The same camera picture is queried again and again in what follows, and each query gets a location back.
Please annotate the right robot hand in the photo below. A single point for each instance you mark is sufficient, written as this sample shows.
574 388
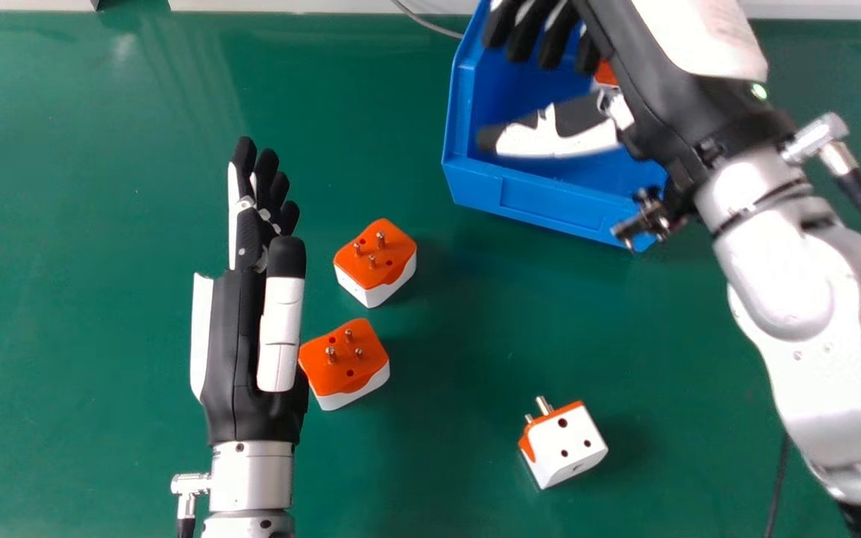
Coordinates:
670 82

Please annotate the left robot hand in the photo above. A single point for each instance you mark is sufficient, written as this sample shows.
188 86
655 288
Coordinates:
236 351

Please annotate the white-and-orange plug adapter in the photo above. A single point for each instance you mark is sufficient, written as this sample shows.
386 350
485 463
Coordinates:
563 444
375 261
344 365
605 73

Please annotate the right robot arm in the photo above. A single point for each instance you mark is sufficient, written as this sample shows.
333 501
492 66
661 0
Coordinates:
812 314

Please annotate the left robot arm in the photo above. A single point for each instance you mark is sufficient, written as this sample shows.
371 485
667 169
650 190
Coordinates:
247 489

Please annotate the blue plastic bin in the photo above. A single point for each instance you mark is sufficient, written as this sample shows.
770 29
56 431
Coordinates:
528 149

